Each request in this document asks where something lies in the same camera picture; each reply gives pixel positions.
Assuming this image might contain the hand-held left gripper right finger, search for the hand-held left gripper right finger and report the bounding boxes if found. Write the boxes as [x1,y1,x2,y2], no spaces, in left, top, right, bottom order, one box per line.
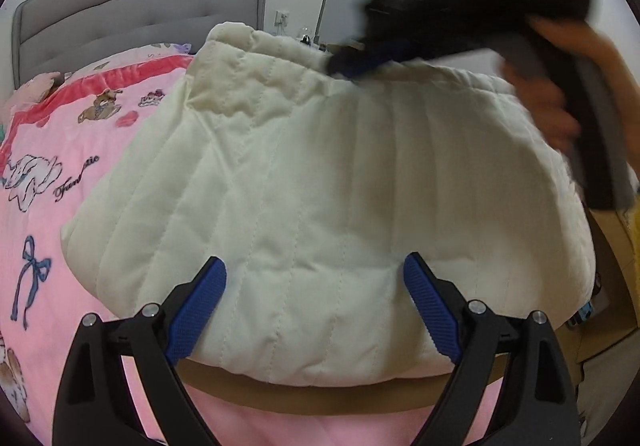
[402,252,581,446]

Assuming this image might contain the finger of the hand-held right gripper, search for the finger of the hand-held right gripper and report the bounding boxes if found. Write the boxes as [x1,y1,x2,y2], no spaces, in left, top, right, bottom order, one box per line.
[326,40,419,80]

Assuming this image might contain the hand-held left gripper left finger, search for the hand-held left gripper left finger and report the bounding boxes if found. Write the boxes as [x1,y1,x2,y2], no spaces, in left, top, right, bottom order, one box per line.
[52,256,228,446]

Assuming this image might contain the cream quilted hooded jacket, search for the cream quilted hooded jacket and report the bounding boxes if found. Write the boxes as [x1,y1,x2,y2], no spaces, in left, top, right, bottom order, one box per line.
[60,21,599,388]

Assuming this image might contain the person's right hand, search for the person's right hand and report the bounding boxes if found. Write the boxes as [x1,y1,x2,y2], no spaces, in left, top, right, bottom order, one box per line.
[501,19,625,153]

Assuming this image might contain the pink printed blanket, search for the pink printed blanket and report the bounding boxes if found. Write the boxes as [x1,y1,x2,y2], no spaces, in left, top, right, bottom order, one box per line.
[0,44,501,446]

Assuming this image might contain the grey padded headboard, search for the grey padded headboard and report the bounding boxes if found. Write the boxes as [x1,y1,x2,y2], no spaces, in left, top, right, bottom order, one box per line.
[11,0,274,90]

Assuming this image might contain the pink pillow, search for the pink pillow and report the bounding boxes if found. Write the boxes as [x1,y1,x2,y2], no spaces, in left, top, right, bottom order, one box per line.
[14,70,67,103]

